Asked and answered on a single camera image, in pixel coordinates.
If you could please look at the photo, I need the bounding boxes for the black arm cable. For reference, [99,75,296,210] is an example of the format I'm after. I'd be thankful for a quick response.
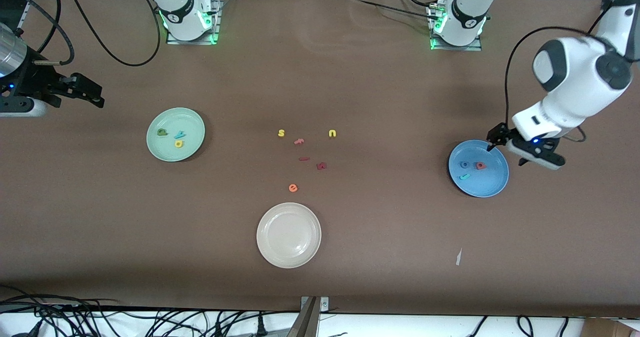
[504,0,640,144]
[30,0,162,69]

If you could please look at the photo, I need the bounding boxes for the cardboard box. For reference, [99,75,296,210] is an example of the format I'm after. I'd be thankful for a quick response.
[582,318,640,337]

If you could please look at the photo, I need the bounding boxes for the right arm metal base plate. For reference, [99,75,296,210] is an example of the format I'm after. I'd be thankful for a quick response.
[166,0,222,46]

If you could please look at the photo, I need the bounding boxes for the brown table cover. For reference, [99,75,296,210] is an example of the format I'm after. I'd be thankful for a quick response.
[0,0,640,319]

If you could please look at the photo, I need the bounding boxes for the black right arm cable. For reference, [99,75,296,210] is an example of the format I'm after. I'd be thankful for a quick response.
[30,0,162,69]

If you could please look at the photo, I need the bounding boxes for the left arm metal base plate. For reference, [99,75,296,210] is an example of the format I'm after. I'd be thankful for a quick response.
[429,2,483,52]

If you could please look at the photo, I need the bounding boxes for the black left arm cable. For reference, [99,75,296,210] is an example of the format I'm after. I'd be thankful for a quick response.
[504,0,640,144]

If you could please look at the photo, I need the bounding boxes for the cream white plate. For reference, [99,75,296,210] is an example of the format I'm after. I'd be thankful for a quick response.
[256,202,322,269]

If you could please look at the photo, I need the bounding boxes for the grey slanted beam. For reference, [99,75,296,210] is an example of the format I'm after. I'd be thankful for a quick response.
[286,297,321,337]

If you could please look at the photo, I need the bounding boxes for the aluminium frame rail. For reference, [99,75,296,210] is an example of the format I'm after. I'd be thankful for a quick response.
[15,0,33,38]

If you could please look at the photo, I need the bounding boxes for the silver metal bracket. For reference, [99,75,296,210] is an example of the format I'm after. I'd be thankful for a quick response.
[300,296,330,314]

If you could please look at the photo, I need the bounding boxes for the tangled black floor cables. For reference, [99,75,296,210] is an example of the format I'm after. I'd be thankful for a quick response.
[0,284,301,337]

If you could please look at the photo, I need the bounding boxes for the blue plate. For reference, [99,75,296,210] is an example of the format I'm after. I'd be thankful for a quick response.
[448,139,510,198]

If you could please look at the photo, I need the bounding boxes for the black cable on table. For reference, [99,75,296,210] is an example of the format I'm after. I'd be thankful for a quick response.
[350,0,443,23]

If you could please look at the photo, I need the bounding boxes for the light green plate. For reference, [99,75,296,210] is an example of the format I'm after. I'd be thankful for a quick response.
[146,107,206,163]

